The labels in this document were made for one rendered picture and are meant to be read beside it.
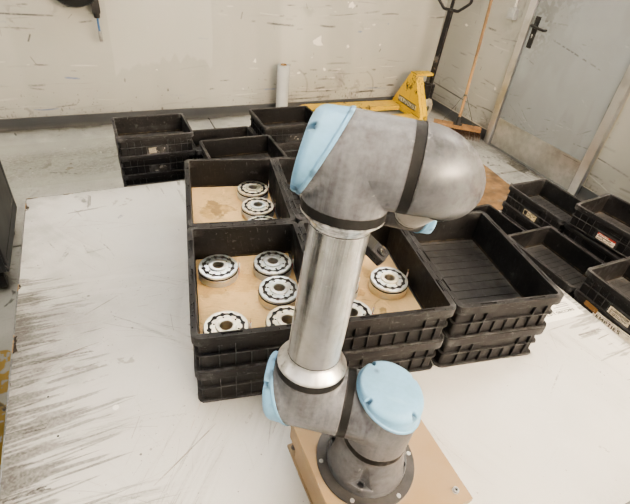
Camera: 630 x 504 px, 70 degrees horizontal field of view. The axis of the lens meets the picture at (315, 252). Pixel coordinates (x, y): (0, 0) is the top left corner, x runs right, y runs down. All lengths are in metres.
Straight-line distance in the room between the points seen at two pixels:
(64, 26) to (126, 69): 0.50
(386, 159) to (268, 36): 3.96
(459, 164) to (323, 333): 0.30
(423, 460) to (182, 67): 3.82
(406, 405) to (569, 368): 0.76
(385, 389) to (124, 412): 0.62
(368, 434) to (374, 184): 0.42
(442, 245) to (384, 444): 0.82
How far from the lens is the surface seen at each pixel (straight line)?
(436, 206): 0.55
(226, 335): 0.94
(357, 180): 0.53
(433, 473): 0.99
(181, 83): 4.35
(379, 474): 0.88
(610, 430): 1.37
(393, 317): 1.03
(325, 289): 0.62
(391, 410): 0.75
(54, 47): 4.22
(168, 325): 1.30
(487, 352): 1.32
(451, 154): 0.54
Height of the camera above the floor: 1.63
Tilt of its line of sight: 37 degrees down
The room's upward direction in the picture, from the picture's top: 7 degrees clockwise
